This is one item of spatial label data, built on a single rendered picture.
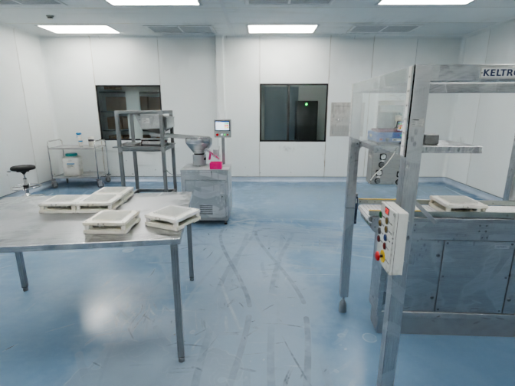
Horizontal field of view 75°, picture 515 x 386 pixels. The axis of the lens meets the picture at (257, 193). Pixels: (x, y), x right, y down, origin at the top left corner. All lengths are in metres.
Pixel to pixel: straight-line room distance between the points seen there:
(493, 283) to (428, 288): 0.42
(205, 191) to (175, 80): 3.40
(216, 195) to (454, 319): 2.97
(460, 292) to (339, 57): 5.53
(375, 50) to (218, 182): 4.47
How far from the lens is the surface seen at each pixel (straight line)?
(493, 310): 2.89
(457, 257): 2.58
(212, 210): 4.53
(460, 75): 1.51
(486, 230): 2.53
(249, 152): 7.17
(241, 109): 7.12
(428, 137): 2.29
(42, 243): 2.15
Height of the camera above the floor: 1.54
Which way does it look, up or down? 14 degrees down
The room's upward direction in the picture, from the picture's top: straight up
